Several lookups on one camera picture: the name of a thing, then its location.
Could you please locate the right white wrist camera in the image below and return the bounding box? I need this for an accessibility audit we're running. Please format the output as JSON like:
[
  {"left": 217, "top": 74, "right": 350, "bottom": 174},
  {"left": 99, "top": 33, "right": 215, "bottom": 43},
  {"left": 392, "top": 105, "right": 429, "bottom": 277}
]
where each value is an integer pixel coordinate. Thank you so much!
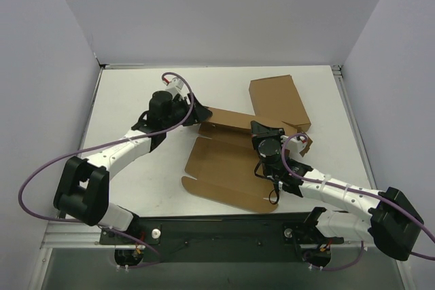
[{"left": 281, "top": 134, "right": 309, "bottom": 156}]

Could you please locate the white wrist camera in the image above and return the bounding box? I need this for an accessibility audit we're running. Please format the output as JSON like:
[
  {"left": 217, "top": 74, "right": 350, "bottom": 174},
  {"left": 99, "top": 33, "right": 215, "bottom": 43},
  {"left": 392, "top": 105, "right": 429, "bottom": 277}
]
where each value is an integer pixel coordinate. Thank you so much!
[
  {"left": 162, "top": 77, "right": 184, "bottom": 99},
  {"left": 281, "top": 134, "right": 309, "bottom": 156}
]

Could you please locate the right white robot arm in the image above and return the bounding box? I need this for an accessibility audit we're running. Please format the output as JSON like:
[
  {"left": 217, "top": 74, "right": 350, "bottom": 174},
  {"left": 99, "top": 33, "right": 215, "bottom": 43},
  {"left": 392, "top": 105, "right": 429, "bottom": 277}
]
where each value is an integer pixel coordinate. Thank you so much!
[{"left": 250, "top": 121, "right": 424, "bottom": 261}]

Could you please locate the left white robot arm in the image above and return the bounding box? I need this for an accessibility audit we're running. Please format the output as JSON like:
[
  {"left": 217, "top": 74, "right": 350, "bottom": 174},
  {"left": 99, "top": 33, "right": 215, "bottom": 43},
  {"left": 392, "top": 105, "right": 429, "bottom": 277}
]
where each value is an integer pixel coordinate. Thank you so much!
[{"left": 54, "top": 90, "right": 213, "bottom": 244}]

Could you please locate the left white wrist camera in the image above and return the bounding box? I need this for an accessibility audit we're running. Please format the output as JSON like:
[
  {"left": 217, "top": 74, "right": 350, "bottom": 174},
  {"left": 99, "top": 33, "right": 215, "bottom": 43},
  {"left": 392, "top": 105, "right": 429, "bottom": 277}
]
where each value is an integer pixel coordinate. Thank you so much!
[{"left": 162, "top": 77, "right": 184, "bottom": 99}]

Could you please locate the aluminium frame rail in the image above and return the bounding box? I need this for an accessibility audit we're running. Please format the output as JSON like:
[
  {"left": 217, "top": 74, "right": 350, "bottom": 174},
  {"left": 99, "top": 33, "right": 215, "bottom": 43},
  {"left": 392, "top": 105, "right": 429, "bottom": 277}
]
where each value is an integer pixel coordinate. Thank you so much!
[{"left": 331, "top": 65, "right": 407, "bottom": 249}]

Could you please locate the cardboard box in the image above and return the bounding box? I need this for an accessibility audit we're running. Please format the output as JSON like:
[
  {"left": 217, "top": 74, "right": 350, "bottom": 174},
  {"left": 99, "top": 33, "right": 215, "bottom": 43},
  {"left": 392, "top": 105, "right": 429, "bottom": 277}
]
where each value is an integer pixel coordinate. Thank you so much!
[
  {"left": 249, "top": 75, "right": 311, "bottom": 132},
  {"left": 181, "top": 107, "right": 300, "bottom": 213}
]

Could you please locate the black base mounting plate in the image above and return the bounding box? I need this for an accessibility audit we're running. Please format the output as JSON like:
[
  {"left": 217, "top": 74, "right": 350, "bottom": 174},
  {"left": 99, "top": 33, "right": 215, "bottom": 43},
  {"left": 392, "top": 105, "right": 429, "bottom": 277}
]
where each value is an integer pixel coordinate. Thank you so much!
[{"left": 99, "top": 209, "right": 344, "bottom": 263}]

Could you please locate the folded closed cardboard box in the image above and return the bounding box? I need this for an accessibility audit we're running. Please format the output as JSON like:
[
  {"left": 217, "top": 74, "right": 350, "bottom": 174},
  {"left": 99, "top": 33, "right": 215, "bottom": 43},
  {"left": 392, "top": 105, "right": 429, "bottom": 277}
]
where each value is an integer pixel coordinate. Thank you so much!
[{"left": 249, "top": 75, "right": 311, "bottom": 132}]

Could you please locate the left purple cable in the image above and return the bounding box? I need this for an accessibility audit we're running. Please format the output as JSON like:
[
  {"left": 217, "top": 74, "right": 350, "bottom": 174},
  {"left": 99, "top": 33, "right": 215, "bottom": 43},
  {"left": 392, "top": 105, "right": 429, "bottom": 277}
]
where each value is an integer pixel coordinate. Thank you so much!
[{"left": 17, "top": 71, "right": 195, "bottom": 223}]

